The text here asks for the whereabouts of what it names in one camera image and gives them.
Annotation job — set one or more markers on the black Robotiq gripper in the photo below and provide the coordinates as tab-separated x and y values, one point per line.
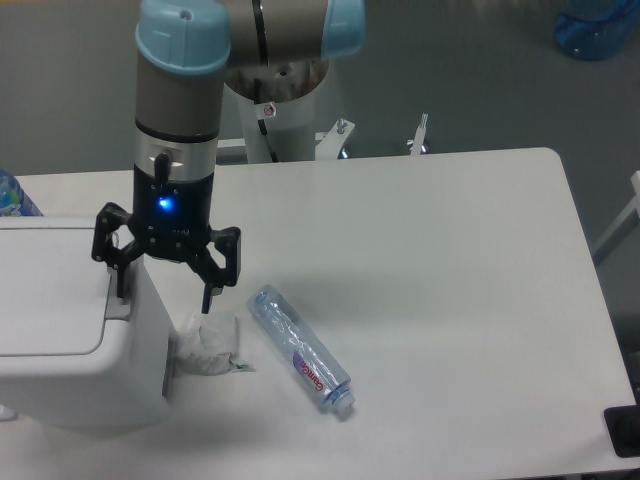
171	222

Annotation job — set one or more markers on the white push-lid trash can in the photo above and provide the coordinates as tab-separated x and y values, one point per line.
73	353

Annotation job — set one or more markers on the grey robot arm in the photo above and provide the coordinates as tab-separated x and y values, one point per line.
185	50

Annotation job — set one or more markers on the crumpled white paper wrapper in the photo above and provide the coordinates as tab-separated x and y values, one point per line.
209	345

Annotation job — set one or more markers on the blue labelled bottle at left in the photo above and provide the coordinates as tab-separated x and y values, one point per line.
14	201

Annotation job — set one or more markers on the clear empty plastic bottle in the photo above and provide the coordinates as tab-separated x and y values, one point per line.
326	381

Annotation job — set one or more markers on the large blue water jug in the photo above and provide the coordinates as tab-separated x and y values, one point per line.
594	30

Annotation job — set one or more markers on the black clamp at table corner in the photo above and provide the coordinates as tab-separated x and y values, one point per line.
623	426

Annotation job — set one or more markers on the white left mounting bracket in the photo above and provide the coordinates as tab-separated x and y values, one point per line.
231	152

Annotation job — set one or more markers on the white mounting bracket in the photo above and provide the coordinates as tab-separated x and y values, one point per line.
418	145
332	144
231	152

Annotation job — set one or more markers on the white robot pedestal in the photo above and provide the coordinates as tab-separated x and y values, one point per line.
277	108

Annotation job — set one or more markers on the white middle mounting bracket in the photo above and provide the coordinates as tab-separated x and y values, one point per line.
332	144

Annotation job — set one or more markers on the white right mounting bracket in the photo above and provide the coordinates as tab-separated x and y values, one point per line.
418	145

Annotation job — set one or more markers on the white frame at right edge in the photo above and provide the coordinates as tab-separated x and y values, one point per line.
620	228

